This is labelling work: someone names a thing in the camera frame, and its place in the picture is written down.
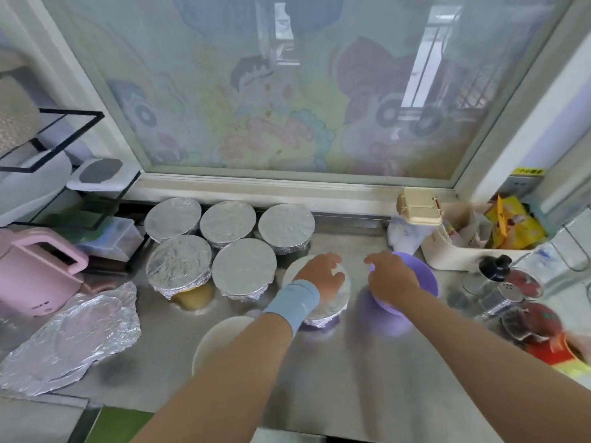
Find person's left hand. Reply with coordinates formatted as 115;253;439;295
294;252;347;305

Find person's right hand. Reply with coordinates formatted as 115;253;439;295
364;252;422;312

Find foil-wrapped bowl being handled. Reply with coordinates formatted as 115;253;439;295
281;253;352;329

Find purple bowl carrot pieces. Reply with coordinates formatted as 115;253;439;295
369;252;441;317

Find foil-covered bowl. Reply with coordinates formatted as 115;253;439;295
199;200;258;249
144;197;203;244
257;202;317;255
146;234;214;299

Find beige bowl with greens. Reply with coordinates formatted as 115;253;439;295
191;315;255;377

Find yellow bowl with greens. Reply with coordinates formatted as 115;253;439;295
174;284;215;312

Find stack of aluminium foil sheets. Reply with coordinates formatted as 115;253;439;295
0;281;142;397

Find person's right forearm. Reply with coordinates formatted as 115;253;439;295
397;290;591;443

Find person's left forearm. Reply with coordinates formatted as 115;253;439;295
134;313;295;443

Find stainless steel countertop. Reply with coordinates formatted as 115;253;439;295
0;212;591;443

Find light blue wristband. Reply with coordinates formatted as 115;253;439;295
261;279;321;338

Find cream organiser tray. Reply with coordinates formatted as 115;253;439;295
420;202;537;273

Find beige round object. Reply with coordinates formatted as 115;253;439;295
397;189;444;227

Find clear glass shaker bottle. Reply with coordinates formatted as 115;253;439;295
475;272;546;319

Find glass jar red contents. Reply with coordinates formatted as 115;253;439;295
499;302;565;345

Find window with cartoon film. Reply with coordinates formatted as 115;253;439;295
0;0;591;218

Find clear plastic box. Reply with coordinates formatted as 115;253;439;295
78;217;146;264

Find green floor mat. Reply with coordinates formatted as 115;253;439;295
85;407;156;443

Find pink electric kettle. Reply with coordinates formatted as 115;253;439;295
0;226;90;316

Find white plate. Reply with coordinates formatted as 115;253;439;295
0;152;73;227

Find black metal rack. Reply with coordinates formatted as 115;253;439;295
0;108;142;241

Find woven rope basket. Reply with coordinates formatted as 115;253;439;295
0;73;42;161

